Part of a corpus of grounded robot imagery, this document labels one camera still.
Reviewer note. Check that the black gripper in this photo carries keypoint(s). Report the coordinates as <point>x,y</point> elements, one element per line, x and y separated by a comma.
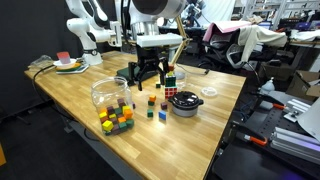
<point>151,55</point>

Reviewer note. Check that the clear plastic jar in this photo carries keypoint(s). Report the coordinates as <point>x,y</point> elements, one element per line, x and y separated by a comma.
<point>106,95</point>

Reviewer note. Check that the clear round plastic lid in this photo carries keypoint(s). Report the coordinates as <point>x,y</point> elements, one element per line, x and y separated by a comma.
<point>209,91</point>

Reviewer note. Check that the beige cloth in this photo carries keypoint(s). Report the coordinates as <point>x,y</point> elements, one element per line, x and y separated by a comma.
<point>260,36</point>

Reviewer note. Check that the red plastic cup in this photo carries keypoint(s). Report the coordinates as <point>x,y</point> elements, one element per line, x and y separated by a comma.
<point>63,57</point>

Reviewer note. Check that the black office chair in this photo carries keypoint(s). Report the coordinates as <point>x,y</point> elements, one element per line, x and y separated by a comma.
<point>223,46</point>

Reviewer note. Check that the yellow block in jar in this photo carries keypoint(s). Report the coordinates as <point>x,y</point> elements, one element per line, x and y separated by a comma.
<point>103,115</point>
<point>107,125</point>

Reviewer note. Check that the orange block in jar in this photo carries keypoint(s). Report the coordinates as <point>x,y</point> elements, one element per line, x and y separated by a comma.
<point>128,113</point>

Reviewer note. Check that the grey pot with black lid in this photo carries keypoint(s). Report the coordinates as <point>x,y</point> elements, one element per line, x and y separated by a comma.
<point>185,103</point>

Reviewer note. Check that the white and red Rubik's cube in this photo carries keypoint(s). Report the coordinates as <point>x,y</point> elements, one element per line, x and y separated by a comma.
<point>170,92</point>

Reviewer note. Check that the pink cloth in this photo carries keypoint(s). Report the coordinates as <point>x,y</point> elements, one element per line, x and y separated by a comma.
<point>225,26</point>

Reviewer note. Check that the white bowl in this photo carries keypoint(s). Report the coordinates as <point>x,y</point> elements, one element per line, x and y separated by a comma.
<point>65,63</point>

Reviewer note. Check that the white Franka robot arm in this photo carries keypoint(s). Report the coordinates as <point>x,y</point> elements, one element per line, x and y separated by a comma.
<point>80,26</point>

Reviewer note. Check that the wooden desk lamp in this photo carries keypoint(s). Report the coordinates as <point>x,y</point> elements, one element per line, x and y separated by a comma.
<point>182,41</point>

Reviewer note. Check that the orange wooden block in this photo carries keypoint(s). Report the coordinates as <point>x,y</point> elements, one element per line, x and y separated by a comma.
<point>152,98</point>

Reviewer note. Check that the green wooden block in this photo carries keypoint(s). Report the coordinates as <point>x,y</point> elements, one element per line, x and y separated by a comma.
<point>151,103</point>
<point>150,113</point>

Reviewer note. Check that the dark green Rubik's cube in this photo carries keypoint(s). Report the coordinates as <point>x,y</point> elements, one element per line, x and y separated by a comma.
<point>170,81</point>

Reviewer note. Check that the brown cardboard box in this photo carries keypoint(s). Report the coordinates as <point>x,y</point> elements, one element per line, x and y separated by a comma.
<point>303,85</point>

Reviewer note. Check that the aluminium profile bars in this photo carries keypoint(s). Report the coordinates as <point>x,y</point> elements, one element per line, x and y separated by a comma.
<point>293,142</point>

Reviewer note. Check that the blue wooden block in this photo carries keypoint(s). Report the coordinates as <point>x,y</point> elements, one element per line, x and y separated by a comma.
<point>162,115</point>

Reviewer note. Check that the red wooden block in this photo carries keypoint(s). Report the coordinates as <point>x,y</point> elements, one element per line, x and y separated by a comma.
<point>171,68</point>

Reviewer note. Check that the purple wooden block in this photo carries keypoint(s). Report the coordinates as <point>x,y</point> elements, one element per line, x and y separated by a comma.
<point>133,105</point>
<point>163,106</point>

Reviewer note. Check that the green block in jar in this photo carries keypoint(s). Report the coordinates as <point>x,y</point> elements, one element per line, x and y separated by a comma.
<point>122,125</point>
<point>129,123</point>

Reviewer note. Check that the stack of colourful plates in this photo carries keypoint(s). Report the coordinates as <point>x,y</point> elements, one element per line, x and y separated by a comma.
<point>71,68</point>

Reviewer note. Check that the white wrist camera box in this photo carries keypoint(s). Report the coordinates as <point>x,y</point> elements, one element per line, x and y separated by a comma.
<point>159,40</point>

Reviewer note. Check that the clear plastic bag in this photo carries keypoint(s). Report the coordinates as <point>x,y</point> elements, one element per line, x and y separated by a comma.
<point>41,61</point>

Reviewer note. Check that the purple block in jar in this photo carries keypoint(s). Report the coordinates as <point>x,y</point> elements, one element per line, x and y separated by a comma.
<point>110,110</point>
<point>120,101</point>

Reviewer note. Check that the dark green flat case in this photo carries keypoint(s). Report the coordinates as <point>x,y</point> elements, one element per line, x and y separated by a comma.
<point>122,72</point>

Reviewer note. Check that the white spray bottle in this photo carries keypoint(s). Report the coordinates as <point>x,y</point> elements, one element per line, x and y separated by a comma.
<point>266,86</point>

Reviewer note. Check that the small dark green block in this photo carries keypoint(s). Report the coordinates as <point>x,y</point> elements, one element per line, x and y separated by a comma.
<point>158,85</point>

